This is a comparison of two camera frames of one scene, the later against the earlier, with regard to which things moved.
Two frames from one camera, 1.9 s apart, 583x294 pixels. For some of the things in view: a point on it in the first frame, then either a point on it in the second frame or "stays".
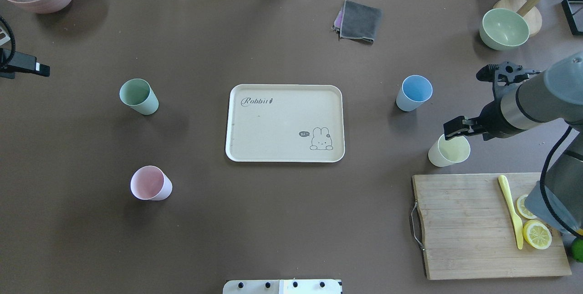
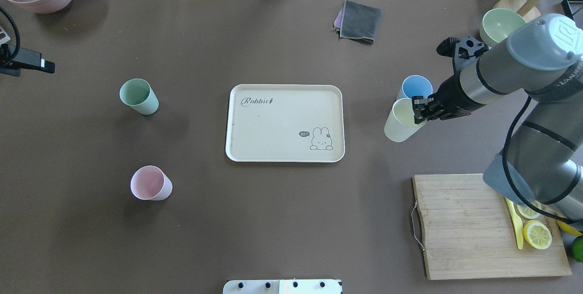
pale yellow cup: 444,153 -> 401,125
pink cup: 150,183 stays
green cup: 138,94 stays
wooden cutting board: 470,230 stays
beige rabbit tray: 285,123 stays
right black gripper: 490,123 -> 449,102
